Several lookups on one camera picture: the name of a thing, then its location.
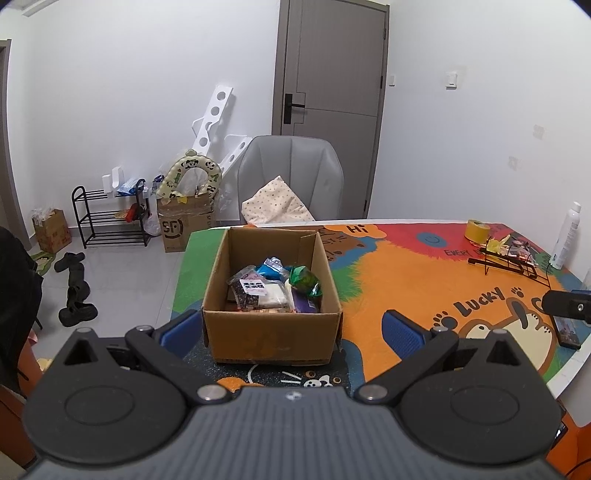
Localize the white spray bottle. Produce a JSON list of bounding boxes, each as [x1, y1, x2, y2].
[[549, 202, 583, 271]]

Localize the clear packet with red contents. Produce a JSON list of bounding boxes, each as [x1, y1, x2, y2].
[[505, 233, 539, 264]]

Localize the black wire rack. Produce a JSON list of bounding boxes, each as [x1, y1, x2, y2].
[[467, 247, 550, 280]]

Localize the black cloth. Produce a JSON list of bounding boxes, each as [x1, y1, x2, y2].
[[0, 226, 44, 398]]

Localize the black sandals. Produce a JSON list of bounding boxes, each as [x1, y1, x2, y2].
[[58, 268, 99, 328]]

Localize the clear packet with black label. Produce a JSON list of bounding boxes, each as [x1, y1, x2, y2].
[[226, 272, 291, 311]]

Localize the smartphone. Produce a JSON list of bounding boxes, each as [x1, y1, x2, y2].
[[553, 315, 583, 350]]

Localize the small cardboard box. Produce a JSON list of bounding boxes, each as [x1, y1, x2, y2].
[[31, 209, 72, 254]]

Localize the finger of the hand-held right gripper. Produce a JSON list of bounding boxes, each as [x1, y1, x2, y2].
[[541, 290, 591, 324]]

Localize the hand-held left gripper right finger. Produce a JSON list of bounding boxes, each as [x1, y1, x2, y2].
[[353, 310, 539, 407]]

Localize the blue white packet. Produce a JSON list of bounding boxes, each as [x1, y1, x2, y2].
[[116, 178, 147, 197]]

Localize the white perforated rack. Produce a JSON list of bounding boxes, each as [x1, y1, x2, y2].
[[191, 85, 252, 178]]

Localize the shiny green snack packet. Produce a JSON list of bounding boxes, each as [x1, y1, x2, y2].
[[288, 264, 323, 298]]

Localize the green bag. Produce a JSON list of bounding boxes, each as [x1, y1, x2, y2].
[[30, 251, 58, 278]]

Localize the black shoe rack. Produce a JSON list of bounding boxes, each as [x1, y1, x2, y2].
[[71, 179, 152, 249]]

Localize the blue snack packet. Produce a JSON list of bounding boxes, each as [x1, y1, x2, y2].
[[256, 257, 294, 280]]

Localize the polka dot cloth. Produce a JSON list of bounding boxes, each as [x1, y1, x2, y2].
[[241, 175, 317, 225]]

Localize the black door handle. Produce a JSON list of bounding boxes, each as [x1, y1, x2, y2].
[[284, 93, 306, 124]]

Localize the grey chair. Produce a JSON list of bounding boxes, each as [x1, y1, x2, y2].
[[237, 135, 345, 224]]

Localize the panda print neck pillow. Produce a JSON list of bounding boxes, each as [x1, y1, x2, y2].
[[157, 150, 223, 204]]

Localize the grey side door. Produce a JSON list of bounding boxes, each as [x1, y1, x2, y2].
[[0, 39, 33, 252]]

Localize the printed cardboard box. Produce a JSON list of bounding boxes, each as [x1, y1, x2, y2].
[[157, 194, 214, 254]]

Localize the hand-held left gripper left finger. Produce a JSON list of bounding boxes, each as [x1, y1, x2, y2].
[[48, 310, 232, 407]]

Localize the black boot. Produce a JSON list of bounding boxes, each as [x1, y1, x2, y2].
[[54, 252, 86, 273]]

